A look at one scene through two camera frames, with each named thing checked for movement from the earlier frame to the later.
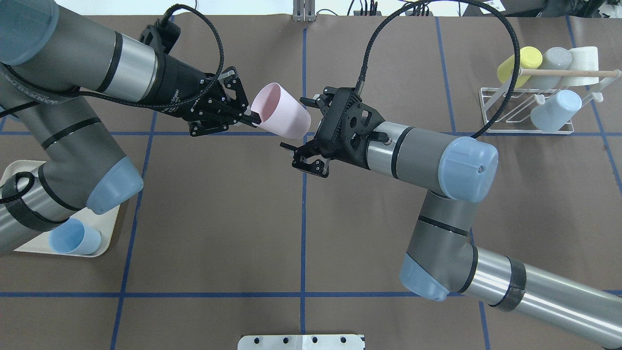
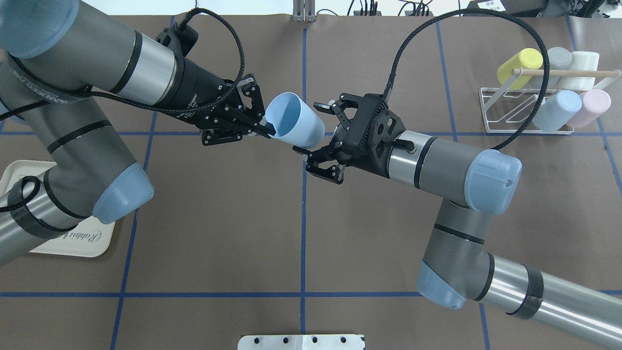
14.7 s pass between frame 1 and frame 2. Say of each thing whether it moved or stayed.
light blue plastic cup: stayed
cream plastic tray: stayed
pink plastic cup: moved
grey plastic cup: stayed
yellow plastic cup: stayed
